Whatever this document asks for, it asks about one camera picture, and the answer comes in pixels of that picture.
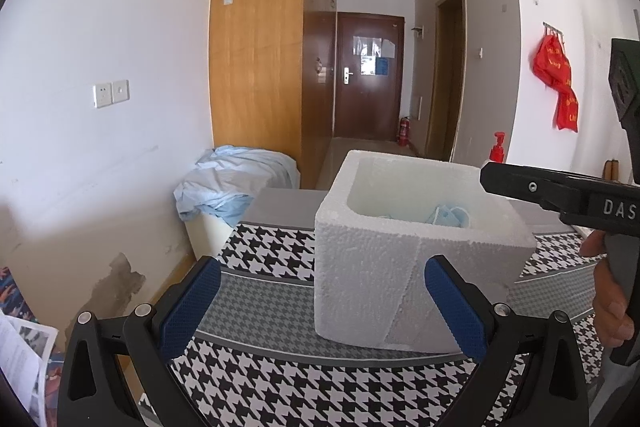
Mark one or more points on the houndstooth blanket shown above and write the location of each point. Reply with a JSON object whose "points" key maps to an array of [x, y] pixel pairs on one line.
{"points": [[300, 382]]}

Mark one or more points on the wooden wardrobe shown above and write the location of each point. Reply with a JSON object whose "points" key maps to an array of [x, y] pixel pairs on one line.
{"points": [[260, 57]]}

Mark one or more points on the light blue bedsheet pile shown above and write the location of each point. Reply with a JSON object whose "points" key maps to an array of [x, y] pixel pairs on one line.
{"points": [[235, 182]]}

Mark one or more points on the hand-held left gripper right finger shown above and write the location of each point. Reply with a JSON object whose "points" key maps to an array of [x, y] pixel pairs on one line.
{"points": [[457, 307]]}

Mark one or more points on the red fire extinguisher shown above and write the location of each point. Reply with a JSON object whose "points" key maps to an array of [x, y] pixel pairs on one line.
{"points": [[404, 133]]}

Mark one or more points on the printed paper sheets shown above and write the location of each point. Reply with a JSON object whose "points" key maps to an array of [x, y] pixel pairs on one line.
{"points": [[22, 357]]}

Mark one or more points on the person's right hand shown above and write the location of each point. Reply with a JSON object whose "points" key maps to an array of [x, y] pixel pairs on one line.
{"points": [[612, 302]]}

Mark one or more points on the wooden side door frame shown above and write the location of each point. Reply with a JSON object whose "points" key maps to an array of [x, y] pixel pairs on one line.
{"points": [[445, 82]]}

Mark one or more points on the small wall shelf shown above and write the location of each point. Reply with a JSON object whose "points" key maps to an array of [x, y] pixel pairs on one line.
{"points": [[417, 31]]}

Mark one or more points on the metal wall hook rack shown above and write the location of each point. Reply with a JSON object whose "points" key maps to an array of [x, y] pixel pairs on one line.
{"points": [[552, 29]]}

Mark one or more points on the blue door notice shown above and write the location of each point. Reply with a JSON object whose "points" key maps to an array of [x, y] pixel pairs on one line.
{"points": [[381, 65]]}

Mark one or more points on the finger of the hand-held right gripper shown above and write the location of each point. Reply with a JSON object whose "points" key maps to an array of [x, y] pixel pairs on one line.
{"points": [[525, 187]]}

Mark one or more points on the wooden sticks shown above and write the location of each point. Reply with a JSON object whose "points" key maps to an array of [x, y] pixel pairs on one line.
{"points": [[612, 169]]}

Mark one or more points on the blue face mask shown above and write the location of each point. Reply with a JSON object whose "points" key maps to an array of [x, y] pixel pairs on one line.
{"points": [[450, 216]]}

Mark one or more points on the double wall socket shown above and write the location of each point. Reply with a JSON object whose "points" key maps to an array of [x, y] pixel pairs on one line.
{"points": [[111, 93]]}

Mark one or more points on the red plastic bag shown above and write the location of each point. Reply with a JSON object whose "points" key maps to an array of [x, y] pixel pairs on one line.
{"points": [[550, 64], [568, 112]]}

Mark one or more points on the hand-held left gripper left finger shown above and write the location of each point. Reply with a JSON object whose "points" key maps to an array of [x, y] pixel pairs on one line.
{"points": [[187, 307]]}

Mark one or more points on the brown entrance door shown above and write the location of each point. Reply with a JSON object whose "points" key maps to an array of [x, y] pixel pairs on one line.
{"points": [[370, 107]]}

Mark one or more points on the white foam box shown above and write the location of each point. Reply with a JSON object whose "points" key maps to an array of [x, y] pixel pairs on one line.
{"points": [[365, 272]]}

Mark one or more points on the white lotion bottle red pump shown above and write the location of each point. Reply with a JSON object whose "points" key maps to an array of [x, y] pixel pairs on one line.
{"points": [[497, 149]]}

